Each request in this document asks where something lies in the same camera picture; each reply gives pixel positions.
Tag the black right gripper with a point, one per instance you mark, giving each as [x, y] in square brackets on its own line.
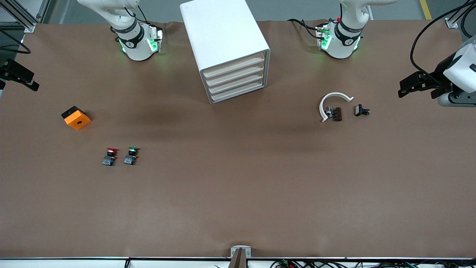
[10, 69]

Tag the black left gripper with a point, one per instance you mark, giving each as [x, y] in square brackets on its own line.
[439, 73]

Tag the red push button switch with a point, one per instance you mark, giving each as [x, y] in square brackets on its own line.
[110, 160]

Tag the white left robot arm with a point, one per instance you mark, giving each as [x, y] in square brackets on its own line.
[342, 48]

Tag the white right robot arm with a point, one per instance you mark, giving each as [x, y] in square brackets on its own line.
[137, 48]

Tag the small black clip part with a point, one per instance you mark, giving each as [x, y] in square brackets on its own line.
[359, 110]

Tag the brown block with metal clip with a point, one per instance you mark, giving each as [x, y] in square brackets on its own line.
[337, 113]

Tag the white curved plastic part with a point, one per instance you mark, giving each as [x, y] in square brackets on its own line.
[327, 99]

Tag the brown paper table cover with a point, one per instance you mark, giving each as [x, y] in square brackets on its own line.
[238, 186]

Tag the aluminium frame profile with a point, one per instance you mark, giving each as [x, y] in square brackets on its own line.
[44, 9]
[452, 23]
[22, 16]

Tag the orange button enclosure box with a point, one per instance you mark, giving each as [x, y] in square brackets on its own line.
[78, 121]

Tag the green push button switch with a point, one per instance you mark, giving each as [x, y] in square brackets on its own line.
[130, 160]

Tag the white table edge rail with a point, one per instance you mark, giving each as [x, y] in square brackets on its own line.
[74, 264]

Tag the grey metal bracket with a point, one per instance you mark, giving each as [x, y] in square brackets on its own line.
[233, 248]

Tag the brown camera stand pole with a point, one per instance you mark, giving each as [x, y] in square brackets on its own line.
[238, 261]

